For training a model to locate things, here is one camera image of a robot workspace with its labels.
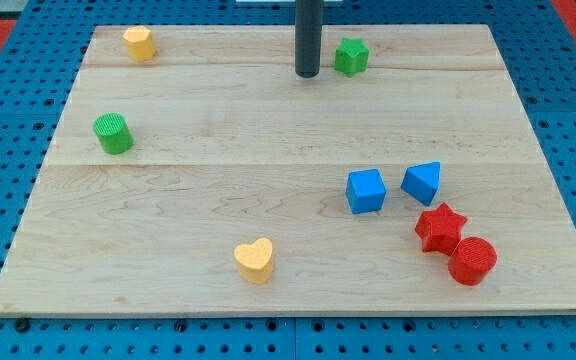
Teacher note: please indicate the red star block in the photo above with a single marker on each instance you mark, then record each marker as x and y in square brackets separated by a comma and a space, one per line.
[440, 230]

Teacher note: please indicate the green cylinder block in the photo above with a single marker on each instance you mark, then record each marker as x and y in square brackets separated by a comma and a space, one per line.
[113, 133]

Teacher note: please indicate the red cylinder block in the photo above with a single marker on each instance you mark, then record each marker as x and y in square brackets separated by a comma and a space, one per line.
[472, 260]

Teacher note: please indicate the green star block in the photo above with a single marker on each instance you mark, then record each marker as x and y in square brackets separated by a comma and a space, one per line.
[351, 56]

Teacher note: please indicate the blue perforated base panel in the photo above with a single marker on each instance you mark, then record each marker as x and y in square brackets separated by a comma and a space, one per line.
[39, 63]

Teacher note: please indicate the blue cube block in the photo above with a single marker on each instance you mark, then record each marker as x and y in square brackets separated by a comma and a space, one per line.
[365, 191]

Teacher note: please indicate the blue triangle block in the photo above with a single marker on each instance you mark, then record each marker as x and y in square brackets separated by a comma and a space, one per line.
[422, 182]

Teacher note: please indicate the light wooden board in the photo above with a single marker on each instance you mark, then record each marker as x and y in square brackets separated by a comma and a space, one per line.
[230, 146]

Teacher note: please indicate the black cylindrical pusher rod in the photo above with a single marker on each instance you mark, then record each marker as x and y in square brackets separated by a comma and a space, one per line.
[308, 29]

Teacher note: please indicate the yellow heart block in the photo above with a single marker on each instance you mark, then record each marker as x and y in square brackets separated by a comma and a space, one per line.
[255, 261]

